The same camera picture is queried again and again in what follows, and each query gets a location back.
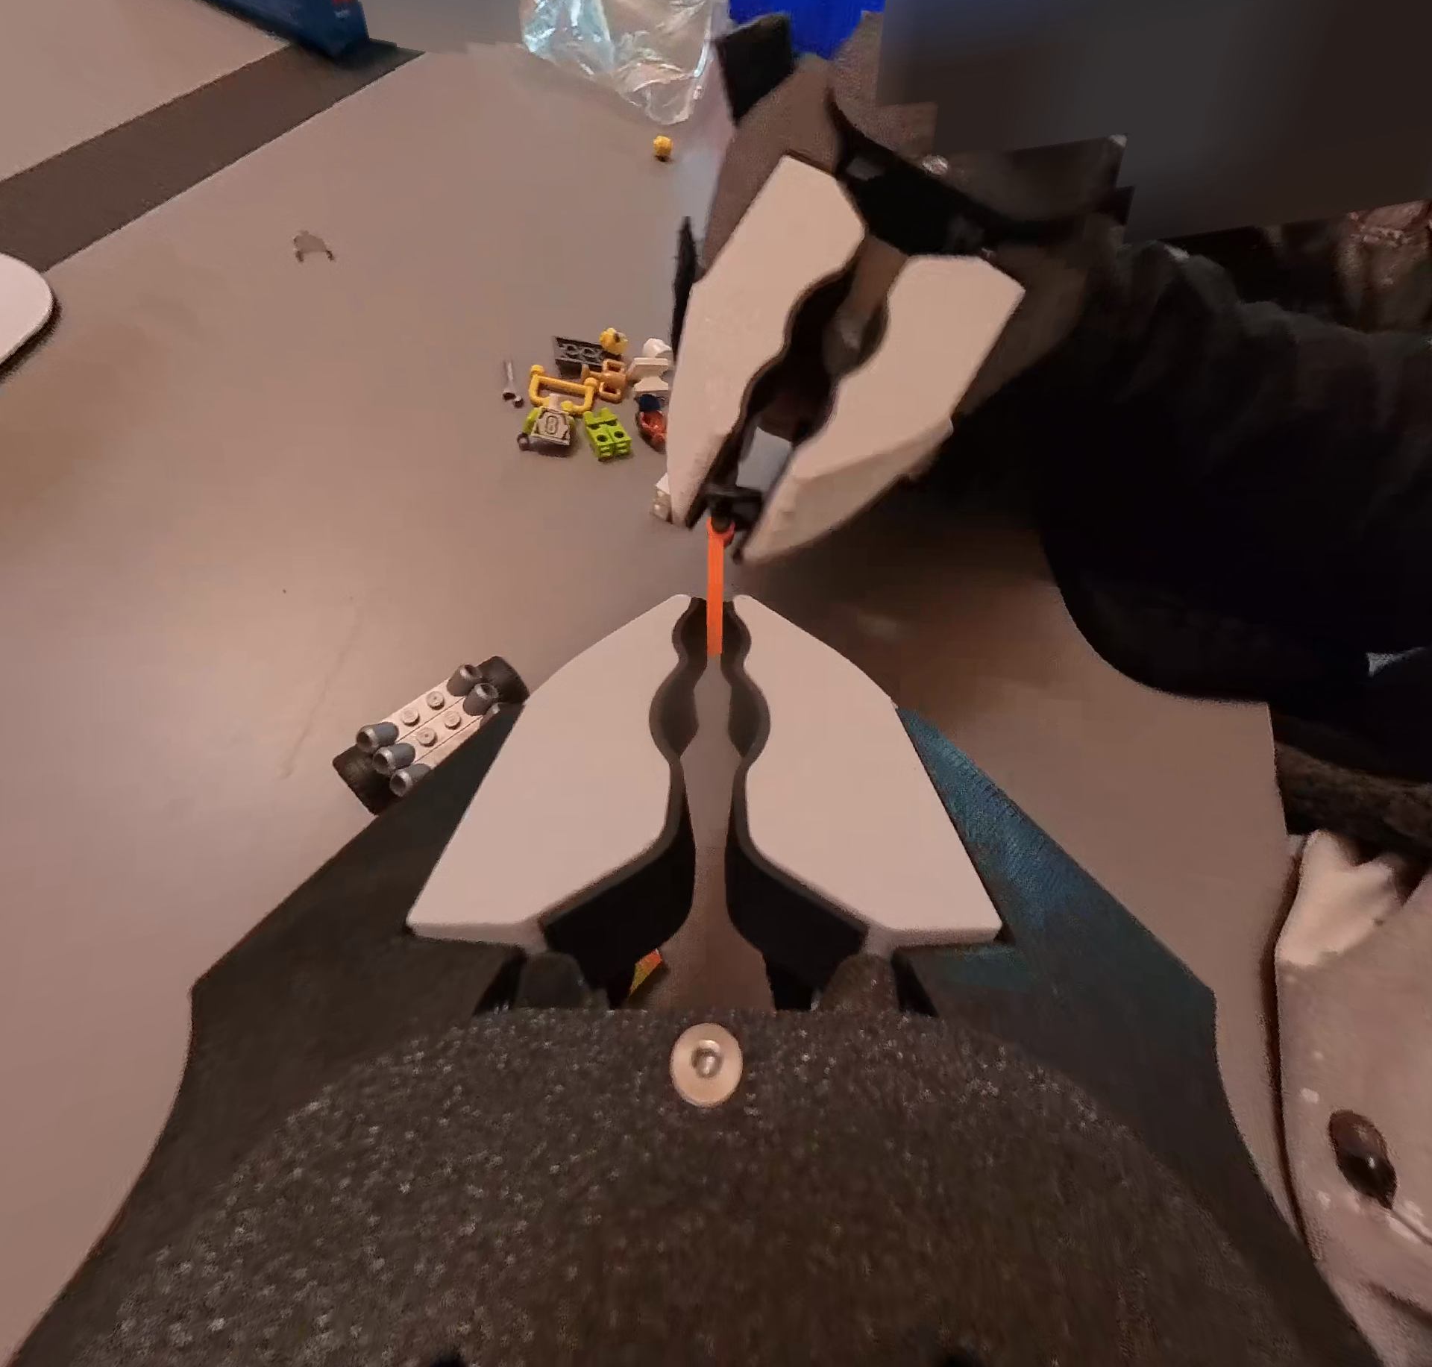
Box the clear plastic bag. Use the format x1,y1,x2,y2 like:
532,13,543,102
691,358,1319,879
520,0,726,129

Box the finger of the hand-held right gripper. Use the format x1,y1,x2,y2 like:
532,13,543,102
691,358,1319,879
662,153,865,523
741,250,1028,564

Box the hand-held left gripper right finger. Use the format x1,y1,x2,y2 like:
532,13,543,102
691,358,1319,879
726,597,1004,995

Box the yellow lego hand truck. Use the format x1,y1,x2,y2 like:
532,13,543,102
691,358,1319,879
528,363,599,418

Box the person's pale printed shirt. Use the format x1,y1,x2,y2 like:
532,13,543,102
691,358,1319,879
1270,828,1432,1367

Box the person's right forearm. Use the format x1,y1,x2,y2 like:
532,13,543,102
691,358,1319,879
963,199,1432,711

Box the grey black lego engine block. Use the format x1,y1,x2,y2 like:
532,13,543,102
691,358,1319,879
333,651,535,815

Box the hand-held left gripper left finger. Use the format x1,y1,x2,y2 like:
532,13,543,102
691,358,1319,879
407,597,720,995

